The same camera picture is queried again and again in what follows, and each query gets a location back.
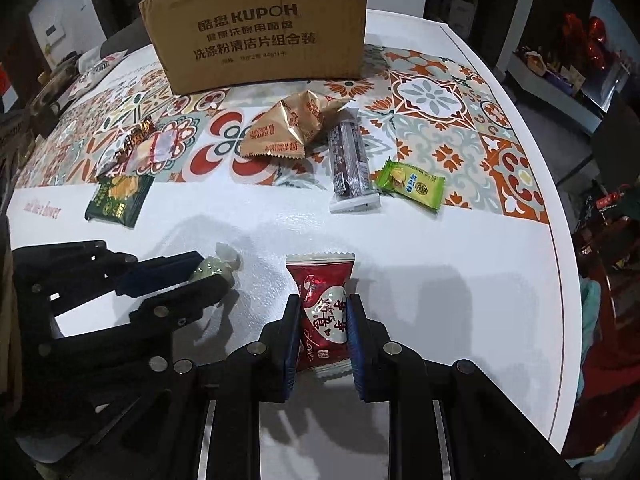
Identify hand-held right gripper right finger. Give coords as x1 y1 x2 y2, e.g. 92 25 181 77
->
346 293 568 480

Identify beige triangular snack packet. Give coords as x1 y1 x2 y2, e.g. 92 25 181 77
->
235 100 323 158
285 89 351 133

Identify dark object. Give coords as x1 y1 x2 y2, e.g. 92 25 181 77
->
27 57 83 128

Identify white cabinet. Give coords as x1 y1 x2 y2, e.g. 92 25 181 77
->
494 42 608 137

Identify red heart-print snack packet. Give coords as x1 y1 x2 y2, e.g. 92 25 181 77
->
285 252 357 381

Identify dark purple snack bar packet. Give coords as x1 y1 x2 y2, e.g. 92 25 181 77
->
327 107 380 213

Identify printed leaflets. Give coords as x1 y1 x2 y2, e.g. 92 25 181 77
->
67 46 130 98

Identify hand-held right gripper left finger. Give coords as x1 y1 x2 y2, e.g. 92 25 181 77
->
122 294 304 480

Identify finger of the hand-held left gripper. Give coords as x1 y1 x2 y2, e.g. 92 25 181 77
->
14 240 206 320
50 271 237 372

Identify dark green cracker packet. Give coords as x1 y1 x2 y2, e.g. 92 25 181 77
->
84 172 154 229

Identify teal cloth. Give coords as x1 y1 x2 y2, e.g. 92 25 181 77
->
579 279 602 348

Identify pale green candy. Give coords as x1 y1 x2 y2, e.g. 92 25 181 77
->
189 242 243 286

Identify grey chair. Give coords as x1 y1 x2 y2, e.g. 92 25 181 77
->
97 14 161 57

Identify red balloons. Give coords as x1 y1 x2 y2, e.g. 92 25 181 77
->
561 11 615 75

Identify red packaging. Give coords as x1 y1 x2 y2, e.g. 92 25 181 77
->
574 179 640 281

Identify clear red-white candy packet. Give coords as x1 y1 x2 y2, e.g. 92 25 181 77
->
102 116 173 177

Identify brown cardboard box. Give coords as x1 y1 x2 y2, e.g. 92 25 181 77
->
138 0 370 96

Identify light green snack packet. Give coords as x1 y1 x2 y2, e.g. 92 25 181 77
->
375 158 446 214

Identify patterned tile-print tablecloth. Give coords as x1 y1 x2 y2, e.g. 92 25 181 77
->
4 9 585 463

